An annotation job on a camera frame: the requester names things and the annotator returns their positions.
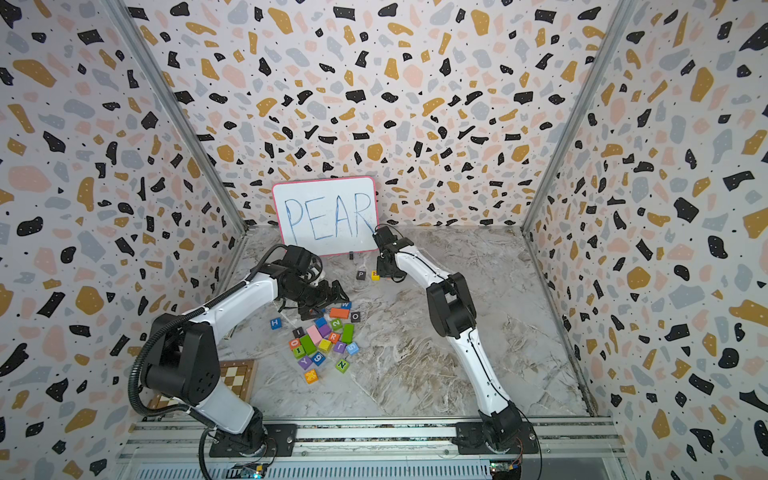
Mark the purple Y block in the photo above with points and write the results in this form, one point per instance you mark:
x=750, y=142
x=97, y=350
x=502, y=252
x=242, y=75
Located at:
x=305, y=363

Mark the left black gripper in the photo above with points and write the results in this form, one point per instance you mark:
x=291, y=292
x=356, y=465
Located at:
x=326, y=298

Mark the long green block left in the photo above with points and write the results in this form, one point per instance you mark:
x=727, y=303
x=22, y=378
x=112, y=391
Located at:
x=308, y=345

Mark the light blue 5 block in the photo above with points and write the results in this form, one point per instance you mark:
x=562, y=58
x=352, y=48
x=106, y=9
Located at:
x=353, y=348

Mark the blue 9 block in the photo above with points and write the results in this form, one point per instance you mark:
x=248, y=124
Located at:
x=318, y=358

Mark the green N block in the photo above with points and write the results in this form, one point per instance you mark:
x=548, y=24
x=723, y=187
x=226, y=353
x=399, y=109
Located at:
x=342, y=365

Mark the pink framed whiteboard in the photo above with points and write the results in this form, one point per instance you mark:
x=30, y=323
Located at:
x=329, y=216

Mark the long green block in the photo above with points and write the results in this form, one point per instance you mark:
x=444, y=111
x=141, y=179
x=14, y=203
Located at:
x=347, y=335
x=308, y=345

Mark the aluminium corner post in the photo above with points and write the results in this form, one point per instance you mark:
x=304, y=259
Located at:
x=123, y=22
x=615, y=28

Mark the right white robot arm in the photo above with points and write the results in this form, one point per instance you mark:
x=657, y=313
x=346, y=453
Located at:
x=453, y=316

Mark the orange X block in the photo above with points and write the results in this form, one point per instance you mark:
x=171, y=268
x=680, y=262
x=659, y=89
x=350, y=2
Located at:
x=311, y=376

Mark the aluminium corner post right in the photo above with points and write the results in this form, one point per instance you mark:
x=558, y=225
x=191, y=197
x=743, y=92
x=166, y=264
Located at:
x=615, y=28

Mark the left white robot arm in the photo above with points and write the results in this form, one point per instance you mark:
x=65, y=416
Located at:
x=178, y=367

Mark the plain purple block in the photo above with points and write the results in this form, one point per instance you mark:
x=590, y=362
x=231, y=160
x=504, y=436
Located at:
x=325, y=330

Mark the wooden chessboard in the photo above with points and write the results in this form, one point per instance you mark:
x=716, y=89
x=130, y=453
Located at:
x=236, y=374

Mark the long orange block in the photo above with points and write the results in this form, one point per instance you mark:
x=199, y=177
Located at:
x=339, y=313

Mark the aluminium corner post left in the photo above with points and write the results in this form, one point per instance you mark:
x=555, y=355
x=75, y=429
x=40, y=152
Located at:
x=123, y=22

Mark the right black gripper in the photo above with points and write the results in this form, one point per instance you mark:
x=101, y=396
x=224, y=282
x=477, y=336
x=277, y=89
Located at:
x=379, y=272

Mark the long green block right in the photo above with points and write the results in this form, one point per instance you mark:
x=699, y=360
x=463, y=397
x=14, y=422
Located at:
x=347, y=335

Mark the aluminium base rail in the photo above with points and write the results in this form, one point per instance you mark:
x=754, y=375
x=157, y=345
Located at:
x=427, y=448

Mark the plain yellow block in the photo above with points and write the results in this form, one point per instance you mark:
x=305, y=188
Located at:
x=325, y=345

